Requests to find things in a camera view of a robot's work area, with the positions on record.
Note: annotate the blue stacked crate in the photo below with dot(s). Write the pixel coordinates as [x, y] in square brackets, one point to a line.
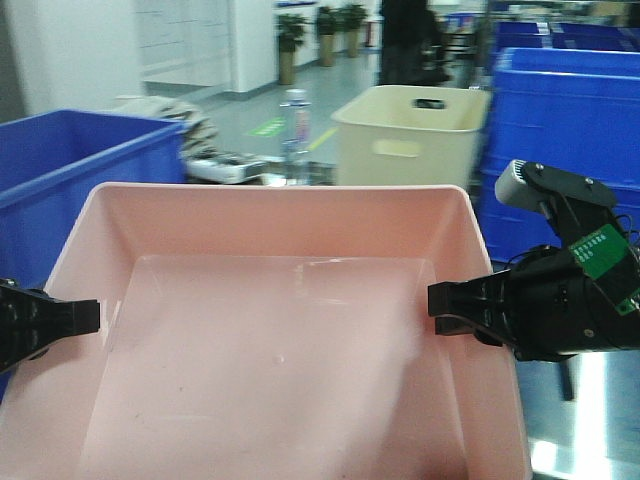
[509, 231]
[577, 110]

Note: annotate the green circuit board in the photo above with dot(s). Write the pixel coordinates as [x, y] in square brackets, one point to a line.
[610, 268]

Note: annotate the cream plastic basket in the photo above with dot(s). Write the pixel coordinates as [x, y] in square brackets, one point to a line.
[410, 135]

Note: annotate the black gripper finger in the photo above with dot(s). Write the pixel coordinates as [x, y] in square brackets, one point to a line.
[31, 321]

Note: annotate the person in dark clothes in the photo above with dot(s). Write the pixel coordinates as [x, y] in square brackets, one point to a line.
[408, 27]

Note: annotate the upper blue stacked crate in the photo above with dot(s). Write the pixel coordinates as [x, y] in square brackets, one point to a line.
[577, 110]

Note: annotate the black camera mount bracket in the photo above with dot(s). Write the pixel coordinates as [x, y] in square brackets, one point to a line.
[573, 205]

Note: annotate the pink plastic bin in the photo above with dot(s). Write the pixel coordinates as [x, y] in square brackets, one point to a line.
[266, 333]

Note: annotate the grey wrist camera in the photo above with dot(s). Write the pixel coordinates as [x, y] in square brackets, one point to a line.
[512, 188]

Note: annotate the blue crate at left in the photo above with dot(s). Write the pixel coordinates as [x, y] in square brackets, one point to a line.
[49, 164]

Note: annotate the lower blue stacked crate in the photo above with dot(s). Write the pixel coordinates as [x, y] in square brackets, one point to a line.
[509, 231]

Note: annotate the potted plant gold pot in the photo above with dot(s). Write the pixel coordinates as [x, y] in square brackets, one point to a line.
[290, 31]

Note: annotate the clear water bottle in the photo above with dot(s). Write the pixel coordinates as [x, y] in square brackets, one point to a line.
[295, 113]

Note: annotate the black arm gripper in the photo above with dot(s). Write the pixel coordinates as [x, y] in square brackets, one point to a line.
[549, 308]

